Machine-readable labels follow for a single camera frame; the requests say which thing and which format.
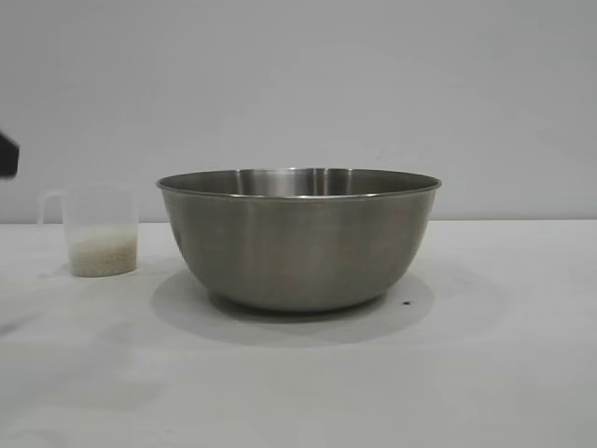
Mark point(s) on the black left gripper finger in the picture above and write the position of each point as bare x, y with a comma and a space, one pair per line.
8, 156

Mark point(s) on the clear plastic measuring cup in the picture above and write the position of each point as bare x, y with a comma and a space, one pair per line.
100, 212

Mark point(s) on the white rice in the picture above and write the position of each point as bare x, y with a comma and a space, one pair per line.
103, 259

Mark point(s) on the stainless steel mixing bowl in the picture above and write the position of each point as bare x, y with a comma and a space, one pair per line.
298, 242

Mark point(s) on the white tablecloth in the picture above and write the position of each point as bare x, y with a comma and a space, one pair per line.
298, 382

